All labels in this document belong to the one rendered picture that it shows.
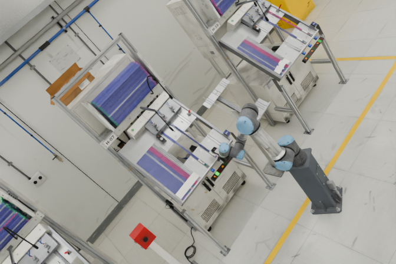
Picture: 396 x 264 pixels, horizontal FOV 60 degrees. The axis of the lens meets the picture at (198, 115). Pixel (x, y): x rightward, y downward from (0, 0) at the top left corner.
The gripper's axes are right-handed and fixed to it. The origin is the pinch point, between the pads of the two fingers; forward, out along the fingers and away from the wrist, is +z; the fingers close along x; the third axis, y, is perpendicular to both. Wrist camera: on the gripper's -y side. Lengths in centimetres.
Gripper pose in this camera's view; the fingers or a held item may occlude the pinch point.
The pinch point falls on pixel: (220, 159)
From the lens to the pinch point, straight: 290.3
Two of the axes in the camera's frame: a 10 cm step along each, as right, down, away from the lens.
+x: 6.2, -7.2, 3.1
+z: 0.4, 4.2, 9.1
